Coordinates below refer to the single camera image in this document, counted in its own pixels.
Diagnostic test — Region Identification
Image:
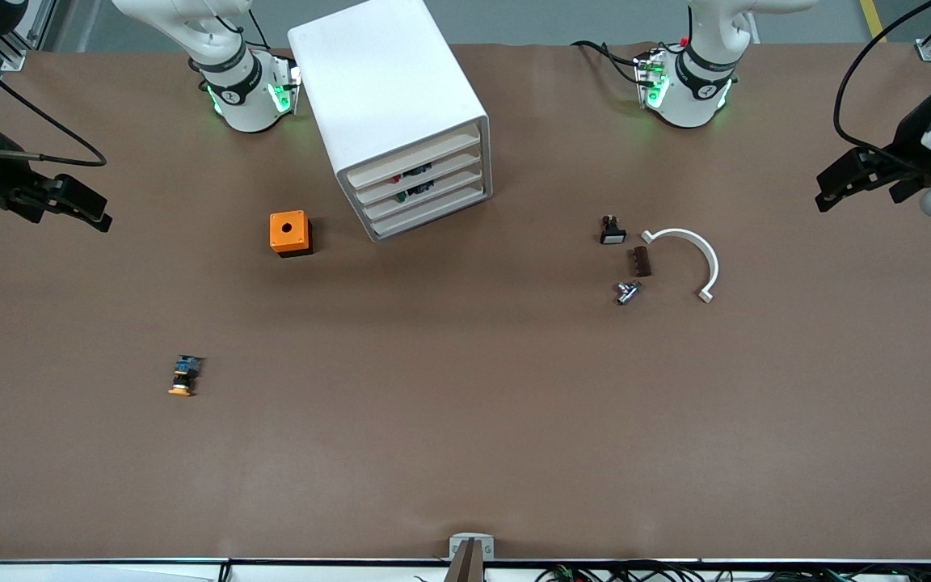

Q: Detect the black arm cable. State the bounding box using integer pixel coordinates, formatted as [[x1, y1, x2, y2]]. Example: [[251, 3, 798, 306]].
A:
[[834, 0, 931, 156], [0, 36, 107, 169]]

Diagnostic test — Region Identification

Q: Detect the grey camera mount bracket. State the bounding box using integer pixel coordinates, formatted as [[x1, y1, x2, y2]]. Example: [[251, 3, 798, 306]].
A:
[[449, 533, 495, 562]]

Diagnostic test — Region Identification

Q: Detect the yellow mushroom push button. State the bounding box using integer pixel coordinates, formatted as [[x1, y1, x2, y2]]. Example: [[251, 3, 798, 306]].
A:
[[166, 353, 207, 399]]

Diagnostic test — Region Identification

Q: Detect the white table edge rail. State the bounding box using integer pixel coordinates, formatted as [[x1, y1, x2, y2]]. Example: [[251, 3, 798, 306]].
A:
[[0, 558, 931, 582]]

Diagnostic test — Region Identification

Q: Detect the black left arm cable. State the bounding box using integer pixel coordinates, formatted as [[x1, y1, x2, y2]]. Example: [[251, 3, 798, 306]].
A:
[[834, 0, 931, 156]]

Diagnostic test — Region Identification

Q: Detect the brown bar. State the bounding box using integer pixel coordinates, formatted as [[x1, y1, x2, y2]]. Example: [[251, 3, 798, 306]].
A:
[[443, 538, 484, 582]]

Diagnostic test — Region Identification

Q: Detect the black cable bundle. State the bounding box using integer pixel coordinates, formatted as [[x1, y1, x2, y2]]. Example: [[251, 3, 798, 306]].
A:
[[413, 562, 931, 582]]

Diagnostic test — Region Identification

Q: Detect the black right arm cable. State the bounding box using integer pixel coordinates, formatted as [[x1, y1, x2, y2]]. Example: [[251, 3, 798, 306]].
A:
[[0, 36, 107, 169]]

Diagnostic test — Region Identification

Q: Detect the orange button enclosure box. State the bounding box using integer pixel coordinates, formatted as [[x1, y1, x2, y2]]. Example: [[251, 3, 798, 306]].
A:
[[269, 210, 314, 259]]

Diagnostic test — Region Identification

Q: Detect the black base cable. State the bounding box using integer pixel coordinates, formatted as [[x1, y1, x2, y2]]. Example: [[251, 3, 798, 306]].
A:
[[571, 40, 646, 85]]

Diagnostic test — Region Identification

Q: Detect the white curved bracket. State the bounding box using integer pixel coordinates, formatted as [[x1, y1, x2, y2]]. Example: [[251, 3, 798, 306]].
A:
[[641, 228, 720, 305]]

